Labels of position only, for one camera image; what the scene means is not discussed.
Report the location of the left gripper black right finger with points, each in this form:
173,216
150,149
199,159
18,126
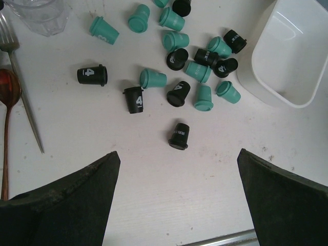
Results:
286,209

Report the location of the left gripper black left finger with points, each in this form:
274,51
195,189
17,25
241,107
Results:
72,210

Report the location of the black capsule lone front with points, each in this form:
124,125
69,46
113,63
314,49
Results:
179,137

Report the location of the black capsule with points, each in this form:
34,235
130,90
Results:
182,7
134,99
234,41
93,75
176,97

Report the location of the white plastic storage basket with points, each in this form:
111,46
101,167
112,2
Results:
286,55

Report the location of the teal capsule front middle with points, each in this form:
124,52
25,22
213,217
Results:
203,101

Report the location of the teal capsule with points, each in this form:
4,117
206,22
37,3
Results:
199,72
171,20
203,101
227,91
152,79
104,31
138,21

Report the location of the teal capsule front right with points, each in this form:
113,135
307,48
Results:
227,91

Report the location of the copper spoon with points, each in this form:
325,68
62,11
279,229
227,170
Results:
10,95

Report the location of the teal capsule left centre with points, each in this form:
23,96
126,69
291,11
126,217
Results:
152,79

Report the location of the teal capsule far left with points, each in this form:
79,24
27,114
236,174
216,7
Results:
104,31

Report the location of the clear drinking glass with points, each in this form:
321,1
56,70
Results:
47,18

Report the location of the teal capsule upper left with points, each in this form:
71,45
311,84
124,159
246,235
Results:
138,21

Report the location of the teal capsule top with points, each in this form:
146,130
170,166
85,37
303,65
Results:
171,20

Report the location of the black capsule top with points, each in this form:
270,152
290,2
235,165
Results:
182,7

